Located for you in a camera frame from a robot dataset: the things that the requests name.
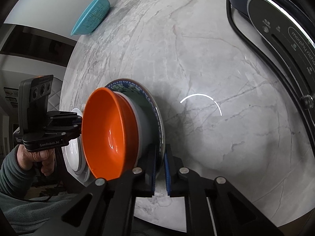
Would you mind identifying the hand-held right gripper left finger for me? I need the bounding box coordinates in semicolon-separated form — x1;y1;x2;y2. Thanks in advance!
33;144;158;236

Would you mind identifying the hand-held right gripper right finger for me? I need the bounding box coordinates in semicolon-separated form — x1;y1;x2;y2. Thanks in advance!
165;144;283;236

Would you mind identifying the orange bowl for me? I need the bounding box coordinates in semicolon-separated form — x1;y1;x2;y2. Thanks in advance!
81;87;138;180

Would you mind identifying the large white plate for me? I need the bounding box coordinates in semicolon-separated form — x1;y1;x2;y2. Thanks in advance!
61;108;90;183

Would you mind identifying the blue patterned plate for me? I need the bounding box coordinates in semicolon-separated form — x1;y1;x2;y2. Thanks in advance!
105;79;165;175

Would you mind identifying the person's left forearm grey sleeve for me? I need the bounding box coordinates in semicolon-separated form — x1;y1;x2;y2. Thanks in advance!
0;150;42;197

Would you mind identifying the person's left hand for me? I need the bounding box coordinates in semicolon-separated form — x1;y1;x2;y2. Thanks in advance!
15;145;57;176

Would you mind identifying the white quilted chair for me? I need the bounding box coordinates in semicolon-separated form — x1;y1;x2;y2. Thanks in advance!
48;77;63;112

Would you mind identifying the person's grey fleece top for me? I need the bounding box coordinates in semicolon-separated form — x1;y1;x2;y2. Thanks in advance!
0;191;83;236

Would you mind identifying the blue plastic colander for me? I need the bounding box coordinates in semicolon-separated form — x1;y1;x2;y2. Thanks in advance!
71;0;111;36

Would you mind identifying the dark blue cooking appliance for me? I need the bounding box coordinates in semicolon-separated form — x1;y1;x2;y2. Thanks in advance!
224;0;315;154

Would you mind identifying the wall rack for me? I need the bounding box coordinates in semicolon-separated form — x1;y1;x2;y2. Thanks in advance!
3;87;20;104

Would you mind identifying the black wall panel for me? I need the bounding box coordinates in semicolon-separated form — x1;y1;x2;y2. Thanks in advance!
0;24;77;67

